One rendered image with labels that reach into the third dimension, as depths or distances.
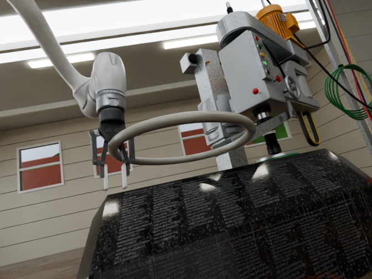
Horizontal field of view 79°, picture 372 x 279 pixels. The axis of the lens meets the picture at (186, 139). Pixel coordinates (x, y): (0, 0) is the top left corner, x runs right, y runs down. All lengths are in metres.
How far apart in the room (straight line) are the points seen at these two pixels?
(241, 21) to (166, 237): 1.18
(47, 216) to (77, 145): 2.23
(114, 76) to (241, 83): 0.77
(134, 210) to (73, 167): 7.01
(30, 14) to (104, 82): 0.29
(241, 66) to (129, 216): 0.96
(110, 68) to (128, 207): 0.51
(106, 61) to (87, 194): 6.98
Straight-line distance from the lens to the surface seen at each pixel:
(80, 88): 0.88
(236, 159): 1.93
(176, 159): 0.98
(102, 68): 0.77
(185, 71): 2.31
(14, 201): 8.58
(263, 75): 1.24
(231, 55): 1.40
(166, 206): 0.89
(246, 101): 1.28
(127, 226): 0.88
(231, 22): 1.45
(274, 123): 1.26
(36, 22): 0.89
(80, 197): 7.70
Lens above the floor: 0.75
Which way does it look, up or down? 14 degrees up
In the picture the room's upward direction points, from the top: 13 degrees counter-clockwise
